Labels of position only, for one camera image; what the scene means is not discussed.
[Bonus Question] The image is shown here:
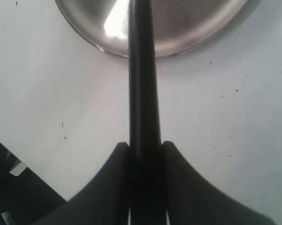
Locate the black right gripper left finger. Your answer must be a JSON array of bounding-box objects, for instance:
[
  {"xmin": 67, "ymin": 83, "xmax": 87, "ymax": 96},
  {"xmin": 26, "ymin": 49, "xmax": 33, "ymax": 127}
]
[{"xmin": 34, "ymin": 142, "xmax": 129, "ymax": 225}]

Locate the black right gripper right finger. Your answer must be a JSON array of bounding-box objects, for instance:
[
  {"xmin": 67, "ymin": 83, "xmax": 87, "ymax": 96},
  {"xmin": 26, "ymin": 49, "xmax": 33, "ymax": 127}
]
[{"xmin": 163, "ymin": 141, "xmax": 274, "ymax": 225}]

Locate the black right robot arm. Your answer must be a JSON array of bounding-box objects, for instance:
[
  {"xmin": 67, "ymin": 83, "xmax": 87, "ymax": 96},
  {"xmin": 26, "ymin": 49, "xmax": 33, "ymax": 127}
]
[{"xmin": 0, "ymin": 134, "xmax": 274, "ymax": 225}]

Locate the round stainless steel plate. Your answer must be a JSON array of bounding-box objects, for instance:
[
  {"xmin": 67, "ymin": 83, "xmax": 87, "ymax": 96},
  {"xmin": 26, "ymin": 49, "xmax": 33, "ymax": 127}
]
[{"xmin": 56, "ymin": 0, "xmax": 248, "ymax": 58}]

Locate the black handled knife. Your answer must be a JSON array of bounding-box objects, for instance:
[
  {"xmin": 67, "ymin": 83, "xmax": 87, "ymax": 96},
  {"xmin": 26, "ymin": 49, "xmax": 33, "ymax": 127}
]
[{"xmin": 129, "ymin": 0, "xmax": 166, "ymax": 225}]

